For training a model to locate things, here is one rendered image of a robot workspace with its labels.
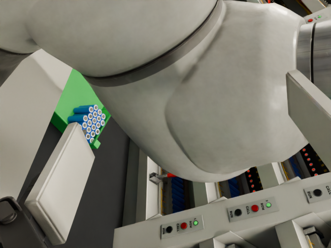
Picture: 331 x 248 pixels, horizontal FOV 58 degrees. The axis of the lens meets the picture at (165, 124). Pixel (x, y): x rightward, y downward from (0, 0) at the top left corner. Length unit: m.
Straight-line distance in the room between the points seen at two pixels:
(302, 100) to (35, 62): 0.32
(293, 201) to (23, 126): 0.64
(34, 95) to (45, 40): 0.14
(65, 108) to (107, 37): 0.65
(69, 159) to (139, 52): 0.10
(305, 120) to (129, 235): 0.79
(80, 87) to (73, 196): 0.75
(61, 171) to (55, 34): 0.11
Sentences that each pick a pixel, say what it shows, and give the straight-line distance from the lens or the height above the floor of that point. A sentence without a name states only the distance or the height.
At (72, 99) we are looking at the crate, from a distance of 0.89.
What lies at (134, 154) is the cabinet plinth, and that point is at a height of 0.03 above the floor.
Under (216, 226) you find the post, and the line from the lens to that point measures 0.81.
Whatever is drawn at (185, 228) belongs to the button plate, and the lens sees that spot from 0.84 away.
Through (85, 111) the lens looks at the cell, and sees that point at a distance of 0.85.
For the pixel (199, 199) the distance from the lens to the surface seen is 0.88.
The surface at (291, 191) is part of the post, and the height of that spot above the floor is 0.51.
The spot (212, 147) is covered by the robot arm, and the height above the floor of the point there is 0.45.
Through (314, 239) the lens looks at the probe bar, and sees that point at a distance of 0.81.
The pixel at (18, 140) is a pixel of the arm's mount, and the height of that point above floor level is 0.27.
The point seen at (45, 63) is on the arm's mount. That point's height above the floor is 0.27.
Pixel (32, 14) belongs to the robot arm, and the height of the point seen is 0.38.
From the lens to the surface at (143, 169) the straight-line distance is 1.03.
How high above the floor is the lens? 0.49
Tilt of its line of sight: 16 degrees down
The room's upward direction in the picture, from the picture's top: 70 degrees clockwise
